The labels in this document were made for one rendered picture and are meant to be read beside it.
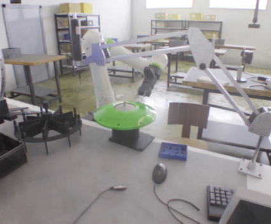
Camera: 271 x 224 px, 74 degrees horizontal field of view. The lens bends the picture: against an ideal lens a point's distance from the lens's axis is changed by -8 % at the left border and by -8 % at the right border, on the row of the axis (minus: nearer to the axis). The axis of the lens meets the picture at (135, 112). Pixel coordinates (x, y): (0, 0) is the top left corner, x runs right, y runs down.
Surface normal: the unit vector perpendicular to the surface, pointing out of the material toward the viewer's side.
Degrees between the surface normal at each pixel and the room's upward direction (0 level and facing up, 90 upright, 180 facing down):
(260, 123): 90
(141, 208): 0
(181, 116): 90
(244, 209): 108
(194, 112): 90
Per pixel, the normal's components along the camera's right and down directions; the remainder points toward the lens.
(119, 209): 0.00, -0.91
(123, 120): 0.00, -0.68
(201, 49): -0.26, 0.40
